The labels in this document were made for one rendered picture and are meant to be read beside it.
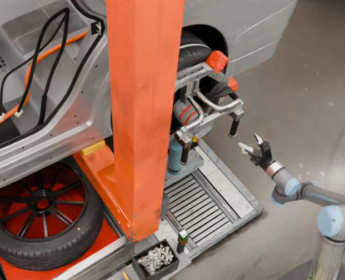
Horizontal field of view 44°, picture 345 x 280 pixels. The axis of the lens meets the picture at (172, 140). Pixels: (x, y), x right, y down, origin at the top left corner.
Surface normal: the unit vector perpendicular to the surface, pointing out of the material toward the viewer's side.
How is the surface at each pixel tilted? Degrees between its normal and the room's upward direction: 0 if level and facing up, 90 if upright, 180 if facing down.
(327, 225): 84
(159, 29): 90
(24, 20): 6
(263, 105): 0
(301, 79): 0
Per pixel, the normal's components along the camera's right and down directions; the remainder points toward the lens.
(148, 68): 0.58, 0.68
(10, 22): -0.07, -0.52
